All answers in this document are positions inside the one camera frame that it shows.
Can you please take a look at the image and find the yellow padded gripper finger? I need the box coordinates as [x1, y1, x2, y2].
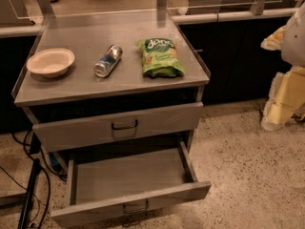
[260, 26, 285, 51]
[261, 66, 305, 131]

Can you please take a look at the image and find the green rice chip bag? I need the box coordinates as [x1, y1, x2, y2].
[135, 37, 185, 78]

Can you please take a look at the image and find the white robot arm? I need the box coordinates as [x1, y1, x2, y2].
[260, 4, 305, 131]

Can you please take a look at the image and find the closed grey top drawer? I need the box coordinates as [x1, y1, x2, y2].
[33, 102, 203, 152]

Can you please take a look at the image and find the grey metal drawer cabinet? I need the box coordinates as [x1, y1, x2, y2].
[15, 10, 210, 228]

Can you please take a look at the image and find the open grey middle drawer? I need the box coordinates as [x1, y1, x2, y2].
[51, 138, 211, 228]

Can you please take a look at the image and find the silver blue drink can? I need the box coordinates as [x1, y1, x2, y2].
[93, 45, 123, 78]

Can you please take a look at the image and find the white paper bowl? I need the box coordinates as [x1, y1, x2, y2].
[26, 48, 75, 78]

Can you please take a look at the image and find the black floor stand bar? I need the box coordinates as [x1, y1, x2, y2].
[17, 158, 41, 229]

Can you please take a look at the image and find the dark counter with rail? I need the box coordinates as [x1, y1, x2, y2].
[168, 0, 304, 105]

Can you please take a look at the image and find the black floor cable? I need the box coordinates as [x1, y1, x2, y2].
[0, 130, 68, 229]

